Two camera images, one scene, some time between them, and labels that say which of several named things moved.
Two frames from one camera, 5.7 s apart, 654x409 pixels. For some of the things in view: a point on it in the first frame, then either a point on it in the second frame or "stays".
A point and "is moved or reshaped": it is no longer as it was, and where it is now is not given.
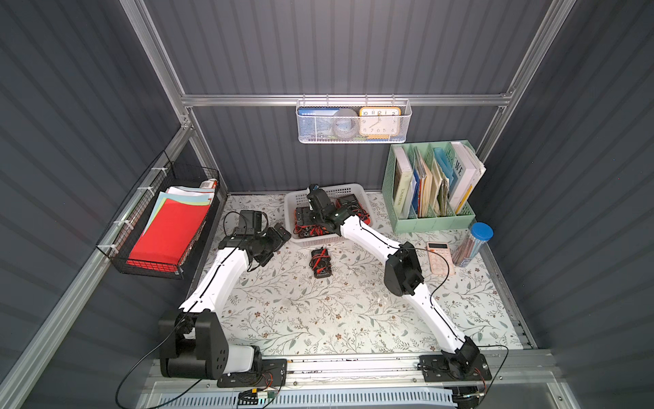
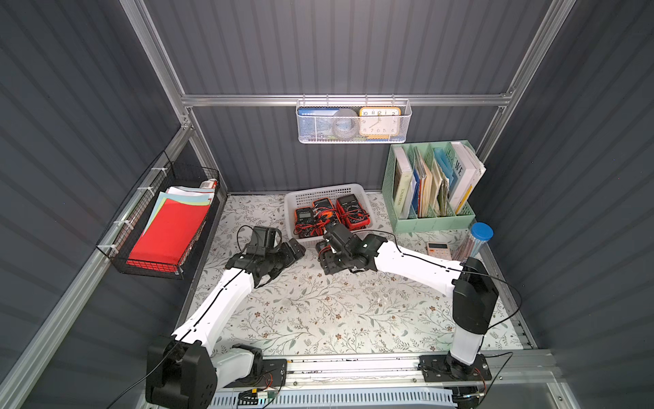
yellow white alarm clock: x=380 y=123 stays
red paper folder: x=163 y=241 stays
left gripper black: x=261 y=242 -> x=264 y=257
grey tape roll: x=346 y=123 stays
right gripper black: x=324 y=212 -> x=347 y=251
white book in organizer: x=468 y=171 stays
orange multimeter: x=304 y=226 stays
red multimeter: x=351 y=203 stays
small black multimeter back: x=321 y=262 is moved or reshaped
